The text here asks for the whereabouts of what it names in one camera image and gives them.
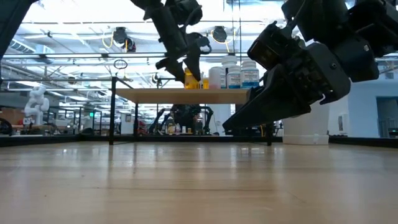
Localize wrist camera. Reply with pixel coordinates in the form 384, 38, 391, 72
247, 21, 299, 71
169, 0, 203, 26

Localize white humanoid robot figure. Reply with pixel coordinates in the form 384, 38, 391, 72
24, 85, 50, 127

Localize small orange bottle white cap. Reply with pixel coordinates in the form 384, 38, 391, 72
200, 72, 210, 90

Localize large white medicine bottle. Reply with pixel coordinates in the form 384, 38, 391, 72
221, 55, 238, 68

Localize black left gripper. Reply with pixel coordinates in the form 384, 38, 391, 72
143, 4, 212, 83

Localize black metal table frame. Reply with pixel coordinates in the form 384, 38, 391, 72
0, 134, 398, 149

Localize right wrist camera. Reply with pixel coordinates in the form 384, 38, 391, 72
247, 21, 299, 71

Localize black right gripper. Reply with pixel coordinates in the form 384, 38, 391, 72
222, 42, 352, 132

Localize white bottle blue label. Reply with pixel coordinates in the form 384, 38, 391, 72
241, 60, 261, 90
220, 67, 228, 90
226, 64, 242, 90

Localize white plant pot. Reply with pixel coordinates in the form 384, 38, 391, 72
282, 99, 330, 146

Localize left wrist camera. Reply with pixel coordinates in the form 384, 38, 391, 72
169, 0, 203, 26

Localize black ceiling cable reel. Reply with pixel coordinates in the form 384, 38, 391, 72
213, 26, 228, 44
112, 26, 137, 53

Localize wooden shelf black legs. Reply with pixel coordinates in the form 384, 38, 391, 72
108, 76, 274, 146

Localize background black robot arms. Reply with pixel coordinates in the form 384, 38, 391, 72
147, 104, 215, 136

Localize black hanging loop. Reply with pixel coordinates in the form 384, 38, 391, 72
113, 58, 128, 70

